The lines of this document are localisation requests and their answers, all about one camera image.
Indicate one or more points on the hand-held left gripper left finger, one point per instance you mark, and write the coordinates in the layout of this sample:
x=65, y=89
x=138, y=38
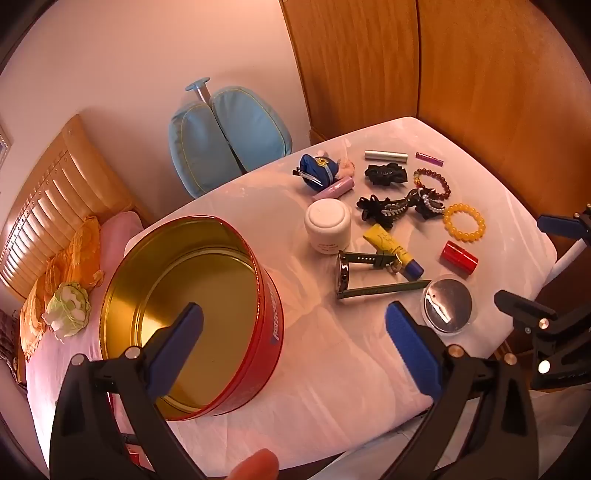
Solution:
x=178, y=350

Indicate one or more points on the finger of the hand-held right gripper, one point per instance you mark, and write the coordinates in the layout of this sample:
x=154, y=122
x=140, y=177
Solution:
x=526, y=311
x=561, y=226

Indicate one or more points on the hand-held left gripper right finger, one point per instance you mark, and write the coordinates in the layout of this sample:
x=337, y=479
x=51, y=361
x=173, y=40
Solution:
x=415, y=350

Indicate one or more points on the round compact mirror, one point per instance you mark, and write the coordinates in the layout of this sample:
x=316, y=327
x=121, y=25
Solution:
x=448, y=304

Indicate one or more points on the round red tin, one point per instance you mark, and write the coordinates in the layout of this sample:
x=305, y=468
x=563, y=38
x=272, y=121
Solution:
x=207, y=277

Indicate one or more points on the red lipstick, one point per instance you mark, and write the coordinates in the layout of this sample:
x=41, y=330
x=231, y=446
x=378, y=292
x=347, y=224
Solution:
x=458, y=258

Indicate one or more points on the yellow tube with blue cap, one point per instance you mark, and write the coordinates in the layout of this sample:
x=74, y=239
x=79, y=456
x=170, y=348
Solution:
x=385, y=242

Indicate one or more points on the black pearl hair bow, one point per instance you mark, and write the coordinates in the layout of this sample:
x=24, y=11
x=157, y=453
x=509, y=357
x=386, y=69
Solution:
x=427, y=205

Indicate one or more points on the black rhinestone hair clip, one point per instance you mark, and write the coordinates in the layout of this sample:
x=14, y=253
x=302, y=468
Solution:
x=376, y=210

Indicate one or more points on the purple tube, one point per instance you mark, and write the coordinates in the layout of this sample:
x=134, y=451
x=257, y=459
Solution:
x=430, y=159

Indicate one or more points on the white cream jar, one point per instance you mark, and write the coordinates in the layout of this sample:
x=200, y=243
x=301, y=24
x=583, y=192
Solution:
x=328, y=226

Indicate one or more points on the lilac lipstick tube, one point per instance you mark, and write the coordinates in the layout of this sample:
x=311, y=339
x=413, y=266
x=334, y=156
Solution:
x=333, y=189

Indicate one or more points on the silver tube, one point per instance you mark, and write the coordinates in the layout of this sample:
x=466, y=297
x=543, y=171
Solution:
x=387, y=155

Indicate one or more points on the person's left hand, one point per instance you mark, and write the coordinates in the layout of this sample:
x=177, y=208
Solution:
x=256, y=464

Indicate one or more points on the red paper packet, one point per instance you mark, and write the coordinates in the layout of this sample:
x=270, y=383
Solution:
x=135, y=458

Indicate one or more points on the cabbage plush toy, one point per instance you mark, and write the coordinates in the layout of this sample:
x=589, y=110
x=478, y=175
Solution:
x=69, y=307

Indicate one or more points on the pink pillow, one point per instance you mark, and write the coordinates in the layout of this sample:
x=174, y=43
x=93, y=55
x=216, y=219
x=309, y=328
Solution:
x=115, y=235

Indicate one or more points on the orange pillow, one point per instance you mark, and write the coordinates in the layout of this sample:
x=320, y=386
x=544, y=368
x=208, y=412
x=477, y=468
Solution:
x=78, y=249

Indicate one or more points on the pink bed sheet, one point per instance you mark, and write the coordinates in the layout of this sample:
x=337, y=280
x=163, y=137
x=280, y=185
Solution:
x=41, y=397

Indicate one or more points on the wooden wardrobe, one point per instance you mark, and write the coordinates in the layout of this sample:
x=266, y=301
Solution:
x=461, y=69

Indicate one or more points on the blue padded chair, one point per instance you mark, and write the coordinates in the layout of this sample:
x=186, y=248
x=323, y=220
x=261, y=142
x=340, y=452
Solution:
x=207, y=147

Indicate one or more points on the white table frame tube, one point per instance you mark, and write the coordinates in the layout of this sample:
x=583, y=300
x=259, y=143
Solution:
x=567, y=258

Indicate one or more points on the framed wall picture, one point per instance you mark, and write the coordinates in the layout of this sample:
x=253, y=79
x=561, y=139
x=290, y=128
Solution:
x=2, y=143

